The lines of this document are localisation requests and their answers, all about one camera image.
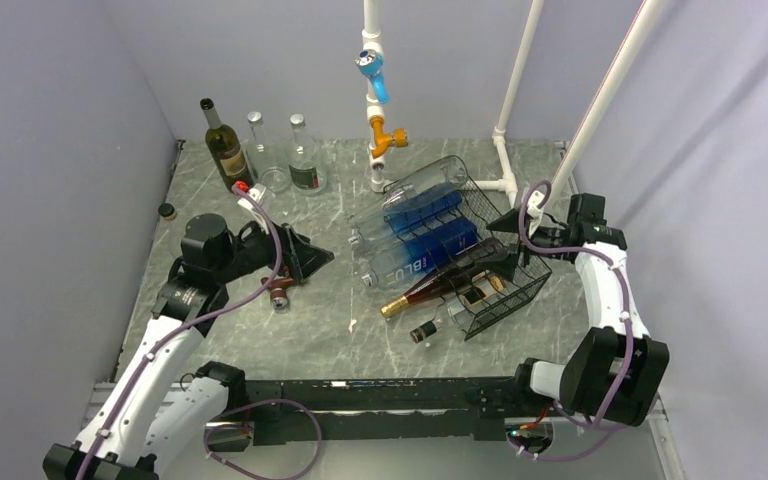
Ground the white PVC pipe frame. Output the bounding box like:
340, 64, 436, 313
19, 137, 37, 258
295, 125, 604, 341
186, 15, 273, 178
362, 0, 547, 207

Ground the black wire wine rack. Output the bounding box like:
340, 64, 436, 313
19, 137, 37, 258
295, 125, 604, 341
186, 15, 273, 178
381, 179, 552, 344

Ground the clear blue bottle upper left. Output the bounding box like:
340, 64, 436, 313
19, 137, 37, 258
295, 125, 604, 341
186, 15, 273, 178
348, 155, 470, 247

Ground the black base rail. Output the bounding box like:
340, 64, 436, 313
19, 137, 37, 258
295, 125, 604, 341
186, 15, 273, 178
207, 376, 550, 451

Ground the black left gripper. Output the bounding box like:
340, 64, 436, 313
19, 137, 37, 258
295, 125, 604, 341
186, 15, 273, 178
214, 208, 333, 284

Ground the white diagonal pole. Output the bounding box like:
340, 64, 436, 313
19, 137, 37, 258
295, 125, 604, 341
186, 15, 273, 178
545, 0, 667, 208

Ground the clear blue bottle lower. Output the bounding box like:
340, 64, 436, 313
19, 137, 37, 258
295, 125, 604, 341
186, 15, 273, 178
359, 216, 479, 288

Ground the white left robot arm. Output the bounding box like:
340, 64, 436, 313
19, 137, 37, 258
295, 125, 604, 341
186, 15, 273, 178
42, 214, 334, 479

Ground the dark green wine bottle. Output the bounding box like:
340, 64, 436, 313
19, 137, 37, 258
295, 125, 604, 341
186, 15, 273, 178
199, 98, 255, 191

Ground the brown gold-capped wine bottle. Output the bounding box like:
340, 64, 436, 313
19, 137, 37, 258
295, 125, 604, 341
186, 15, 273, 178
380, 237, 518, 318

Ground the orange pipe valve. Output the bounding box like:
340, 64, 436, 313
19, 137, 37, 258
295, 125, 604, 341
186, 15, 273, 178
369, 115, 409, 159

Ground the clear blue bottle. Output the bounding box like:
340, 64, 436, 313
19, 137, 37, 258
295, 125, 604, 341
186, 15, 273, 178
348, 155, 470, 247
359, 216, 479, 288

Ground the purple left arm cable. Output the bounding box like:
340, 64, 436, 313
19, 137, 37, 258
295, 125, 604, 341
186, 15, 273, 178
72, 182, 324, 480

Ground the clear flat black-capped bottle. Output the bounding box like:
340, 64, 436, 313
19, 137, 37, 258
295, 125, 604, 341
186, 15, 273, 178
410, 271, 507, 347

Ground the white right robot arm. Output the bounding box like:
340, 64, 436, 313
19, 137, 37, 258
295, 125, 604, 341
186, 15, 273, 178
489, 193, 670, 426

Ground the clear bottle dark label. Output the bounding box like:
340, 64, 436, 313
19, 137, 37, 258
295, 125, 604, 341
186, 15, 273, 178
247, 111, 290, 194

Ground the round clear flask bottle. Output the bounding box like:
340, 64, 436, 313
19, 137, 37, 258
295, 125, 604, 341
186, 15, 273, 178
158, 202, 186, 258

